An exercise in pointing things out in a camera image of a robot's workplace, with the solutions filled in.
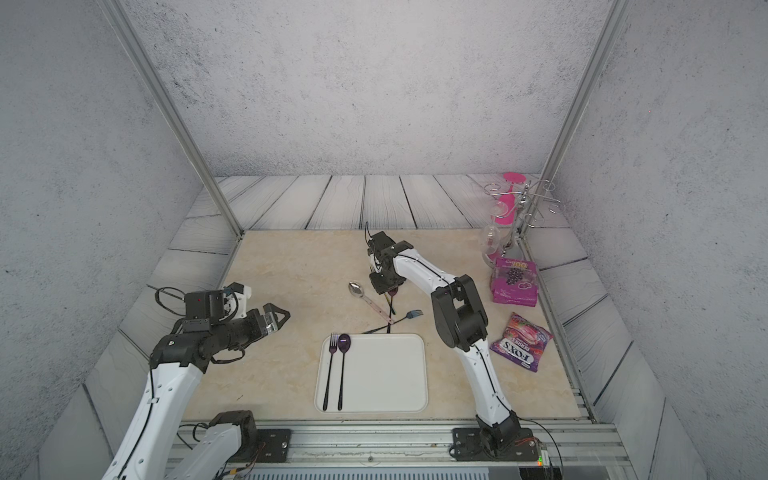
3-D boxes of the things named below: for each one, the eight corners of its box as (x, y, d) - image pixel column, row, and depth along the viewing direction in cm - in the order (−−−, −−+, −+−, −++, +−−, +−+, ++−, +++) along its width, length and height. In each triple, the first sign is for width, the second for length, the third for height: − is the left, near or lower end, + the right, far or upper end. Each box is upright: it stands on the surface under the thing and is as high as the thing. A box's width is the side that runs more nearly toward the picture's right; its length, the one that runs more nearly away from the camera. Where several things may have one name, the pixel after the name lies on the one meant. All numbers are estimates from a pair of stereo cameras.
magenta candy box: (492, 306, 99) (497, 296, 94) (489, 268, 109) (494, 257, 105) (537, 312, 97) (544, 302, 93) (530, 273, 108) (536, 262, 103)
